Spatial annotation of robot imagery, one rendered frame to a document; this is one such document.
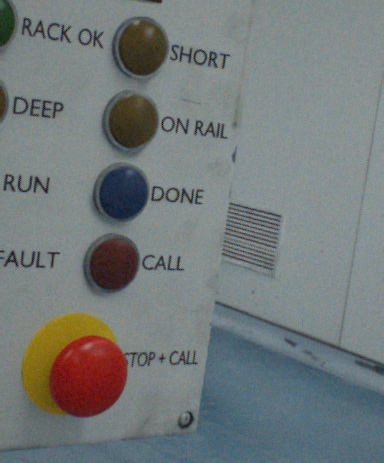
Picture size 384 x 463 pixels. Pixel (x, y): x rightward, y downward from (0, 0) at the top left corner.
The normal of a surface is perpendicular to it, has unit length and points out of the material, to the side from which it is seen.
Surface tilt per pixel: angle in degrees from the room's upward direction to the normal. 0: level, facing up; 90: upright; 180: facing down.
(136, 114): 87
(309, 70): 90
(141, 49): 92
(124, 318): 90
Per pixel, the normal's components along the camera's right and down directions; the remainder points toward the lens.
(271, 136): -0.74, -0.04
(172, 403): 0.55, 0.17
